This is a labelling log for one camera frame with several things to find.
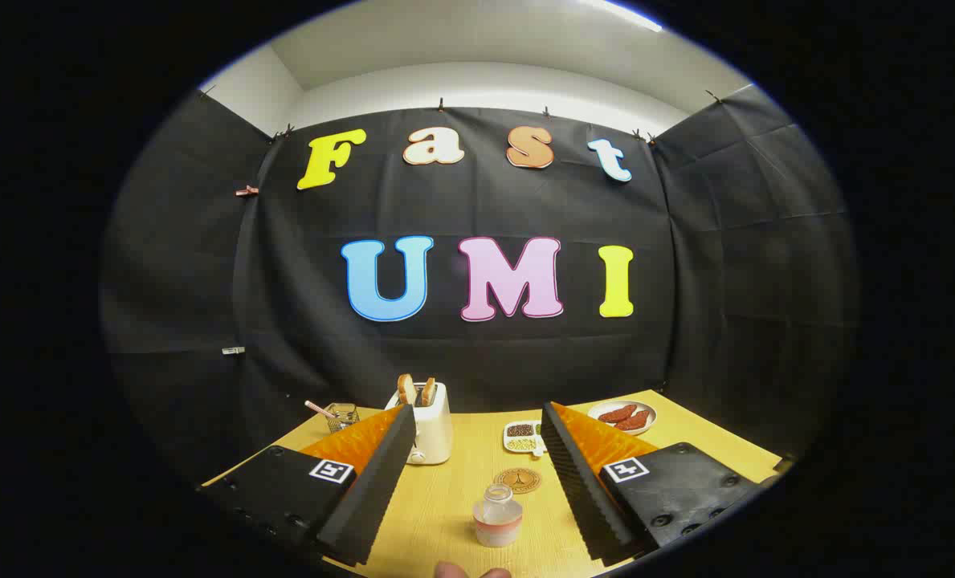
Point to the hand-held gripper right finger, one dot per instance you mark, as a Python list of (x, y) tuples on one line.
[(585, 498)]

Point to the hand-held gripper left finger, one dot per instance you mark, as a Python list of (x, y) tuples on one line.
[(369, 498)]

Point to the round cork coaster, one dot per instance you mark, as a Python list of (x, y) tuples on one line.
[(518, 480)]

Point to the clear juice bottle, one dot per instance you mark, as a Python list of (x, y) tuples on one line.
[(497, 523)]

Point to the wooden table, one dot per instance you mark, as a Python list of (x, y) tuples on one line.
[(445, 514)]

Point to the small glass jar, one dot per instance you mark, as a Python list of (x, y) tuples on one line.
[(342, 419)]

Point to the white divided seed dish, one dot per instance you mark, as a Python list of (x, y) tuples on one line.
[(521, 437)]

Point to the red sausage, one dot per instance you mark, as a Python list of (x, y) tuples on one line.
[(634, 421), (618, 414)]

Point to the white toaster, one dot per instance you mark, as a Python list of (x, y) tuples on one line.
[(433, 433)]

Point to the pink striped straw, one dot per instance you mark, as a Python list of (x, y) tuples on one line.
[(316, 408)]

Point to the white round plate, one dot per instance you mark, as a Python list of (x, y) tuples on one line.
[(646, 409)]

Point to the toast slice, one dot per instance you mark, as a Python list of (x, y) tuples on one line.
[(406, 389), (428, 392)]

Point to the black backdrop cloth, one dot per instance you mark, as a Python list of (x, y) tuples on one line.
[(477, 361)]

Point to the pink clothespin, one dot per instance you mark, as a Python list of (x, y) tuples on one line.
[(246, 191)]

